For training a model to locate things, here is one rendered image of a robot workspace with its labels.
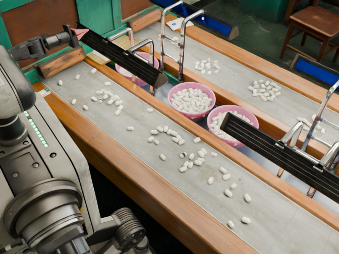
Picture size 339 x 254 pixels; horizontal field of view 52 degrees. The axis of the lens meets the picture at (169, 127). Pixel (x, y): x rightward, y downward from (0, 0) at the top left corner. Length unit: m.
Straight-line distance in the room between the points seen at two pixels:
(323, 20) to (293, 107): 1.68
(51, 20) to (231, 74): 1.08
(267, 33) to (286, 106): 2.17
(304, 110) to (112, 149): 1.08
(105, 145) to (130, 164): 0.17
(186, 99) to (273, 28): 2.45
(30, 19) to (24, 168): 1.31
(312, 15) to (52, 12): 2.42
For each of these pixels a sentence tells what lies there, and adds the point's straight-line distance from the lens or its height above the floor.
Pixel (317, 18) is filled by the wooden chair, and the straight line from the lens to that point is 3.63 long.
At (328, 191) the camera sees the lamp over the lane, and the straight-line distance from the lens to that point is 1.32.
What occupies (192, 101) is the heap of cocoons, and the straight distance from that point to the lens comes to 1.97.
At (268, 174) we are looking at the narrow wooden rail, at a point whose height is 0.76.
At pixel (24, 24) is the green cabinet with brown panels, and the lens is 2.02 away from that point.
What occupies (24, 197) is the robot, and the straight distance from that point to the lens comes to 0.75.
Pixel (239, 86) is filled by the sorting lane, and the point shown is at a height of 0.74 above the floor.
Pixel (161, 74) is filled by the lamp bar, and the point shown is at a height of 1.11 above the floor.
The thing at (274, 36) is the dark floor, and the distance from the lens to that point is 4.13.
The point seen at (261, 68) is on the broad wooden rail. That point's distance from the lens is 2.25.
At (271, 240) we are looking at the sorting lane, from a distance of 1.53.
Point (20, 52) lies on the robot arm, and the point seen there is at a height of 1.21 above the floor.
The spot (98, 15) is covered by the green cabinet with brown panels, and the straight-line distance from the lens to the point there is 2.27.
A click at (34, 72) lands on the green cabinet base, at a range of 2.14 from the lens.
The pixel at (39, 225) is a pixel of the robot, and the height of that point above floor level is 1.43.
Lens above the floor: 2.06
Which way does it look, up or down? 46 degrees down
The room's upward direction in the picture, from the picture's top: 2 degrees clockwise
